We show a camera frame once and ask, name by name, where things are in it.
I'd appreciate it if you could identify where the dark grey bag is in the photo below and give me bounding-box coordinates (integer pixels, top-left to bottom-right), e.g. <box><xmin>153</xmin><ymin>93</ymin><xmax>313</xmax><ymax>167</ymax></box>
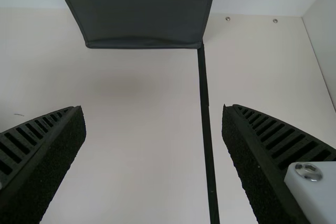
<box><xmin>50</xmin><ymin>0</ymin><xmax>220</xmax><ymax>50</ymax></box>

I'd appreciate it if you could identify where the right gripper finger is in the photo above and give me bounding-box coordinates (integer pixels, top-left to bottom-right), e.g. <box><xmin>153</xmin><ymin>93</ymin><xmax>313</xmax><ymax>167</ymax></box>
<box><xmin>221</xmin><ymin>103</ymin><xmax>336</xmax><ymax>224</ymax></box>

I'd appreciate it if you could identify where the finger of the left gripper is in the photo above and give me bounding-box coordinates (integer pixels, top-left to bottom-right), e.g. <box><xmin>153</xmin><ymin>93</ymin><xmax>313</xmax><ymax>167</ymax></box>
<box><xmin>0</xmin><ymin>105</ymin><xmax>87</xmax><ymax>224</ymax></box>

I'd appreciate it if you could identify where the black strip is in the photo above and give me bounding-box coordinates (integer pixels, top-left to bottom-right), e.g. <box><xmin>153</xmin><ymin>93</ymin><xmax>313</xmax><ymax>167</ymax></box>
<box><xmin>197</xmin><ymin>41</ymin><xmax>221</xmax><ymax>224</ymax></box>

